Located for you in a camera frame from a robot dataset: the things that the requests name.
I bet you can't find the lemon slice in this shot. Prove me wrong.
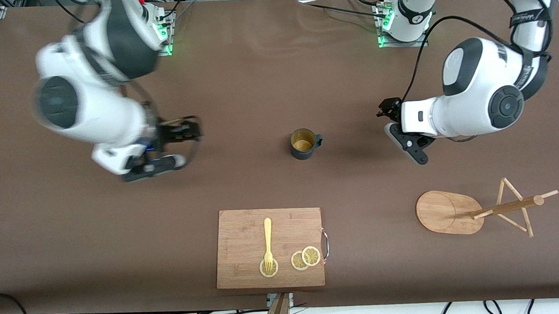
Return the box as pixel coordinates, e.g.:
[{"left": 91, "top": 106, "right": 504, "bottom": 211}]
[
  {"left": 301, "top": 245, "right": 322, "bottom": 267},
  {"left": 290, "top": 251, "right": 310, "bottom": 272},
  {"left": 259, "top": 257, "right": 280, "bottom": 279}
]

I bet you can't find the wooden mug rack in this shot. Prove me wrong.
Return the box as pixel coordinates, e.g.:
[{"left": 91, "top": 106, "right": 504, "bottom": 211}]
[{"left": 414, "top": 174, "right": 559, "bottom": 245}]

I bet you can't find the metal cutting board handle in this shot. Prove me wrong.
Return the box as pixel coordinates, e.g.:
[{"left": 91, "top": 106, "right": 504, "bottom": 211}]
[{"left": 320, "top": 227, "right": 330, "bottom": 263}]

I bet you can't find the bamboo cutting board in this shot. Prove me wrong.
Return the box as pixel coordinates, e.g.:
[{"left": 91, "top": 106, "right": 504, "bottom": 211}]
[{"left": 212, "top": 204, "right": 326, "bottom": 293}]

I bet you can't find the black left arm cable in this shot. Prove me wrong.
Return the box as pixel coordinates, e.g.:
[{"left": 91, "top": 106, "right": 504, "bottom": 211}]
[{"left": 398, "top": 0, "right": 557, "bottom": 105}]

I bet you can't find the yellow plastic fork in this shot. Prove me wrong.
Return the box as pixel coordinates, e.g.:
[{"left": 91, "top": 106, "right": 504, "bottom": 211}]
[{"left": 262, "top": 218, "right": 275, "bottom": 271}]

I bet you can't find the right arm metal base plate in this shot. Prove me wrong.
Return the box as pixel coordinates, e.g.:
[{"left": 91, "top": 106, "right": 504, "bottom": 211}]
[{"left": 154, "top": 7, "right": 177, "bottom": 57}]

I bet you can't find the black table cable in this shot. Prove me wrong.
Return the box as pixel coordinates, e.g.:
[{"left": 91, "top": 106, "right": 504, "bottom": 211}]
[{"left": 299, "top": 0, "right": 393, "bottom": 23}]

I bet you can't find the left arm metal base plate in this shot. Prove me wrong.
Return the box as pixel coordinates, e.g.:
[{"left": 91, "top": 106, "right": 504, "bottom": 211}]
[{"left": 374, "top": 0, "right": 430, "bottom": 50}]

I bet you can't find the teal mug yellow inside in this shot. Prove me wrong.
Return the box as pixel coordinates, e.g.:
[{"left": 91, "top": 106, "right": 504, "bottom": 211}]
[{"left": 290, "top": 127, "right": 324, "bottom": 161}]

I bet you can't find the metal post bracket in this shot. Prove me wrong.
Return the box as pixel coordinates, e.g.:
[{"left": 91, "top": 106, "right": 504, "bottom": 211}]
[{"left": 266, "top": 292, "right": 295, "bottom": 310}]

